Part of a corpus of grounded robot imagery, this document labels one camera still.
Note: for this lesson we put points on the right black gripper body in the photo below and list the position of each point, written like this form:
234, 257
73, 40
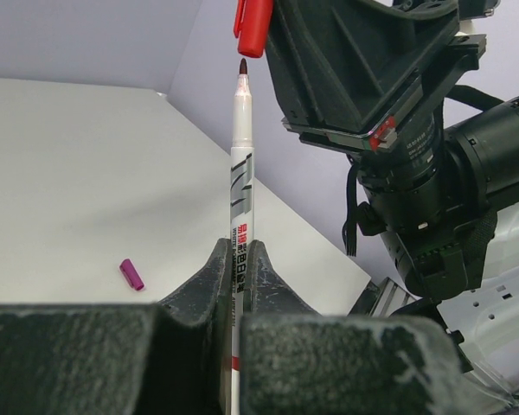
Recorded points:
399, 164

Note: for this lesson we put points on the red pen cap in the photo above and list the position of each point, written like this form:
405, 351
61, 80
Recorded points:
251, 25

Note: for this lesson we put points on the red pen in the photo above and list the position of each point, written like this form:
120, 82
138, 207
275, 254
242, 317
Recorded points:
241, 202

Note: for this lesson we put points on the purple pen cap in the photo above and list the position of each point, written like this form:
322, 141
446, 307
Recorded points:
131, 275

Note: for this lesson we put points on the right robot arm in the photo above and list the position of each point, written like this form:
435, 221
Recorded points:
481, 136

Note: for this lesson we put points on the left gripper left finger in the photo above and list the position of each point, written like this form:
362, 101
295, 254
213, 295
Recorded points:
167, 357

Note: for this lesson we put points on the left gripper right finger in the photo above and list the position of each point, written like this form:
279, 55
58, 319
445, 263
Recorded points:
296, 361

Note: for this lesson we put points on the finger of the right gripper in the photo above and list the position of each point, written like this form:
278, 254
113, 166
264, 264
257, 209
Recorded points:
339, 63

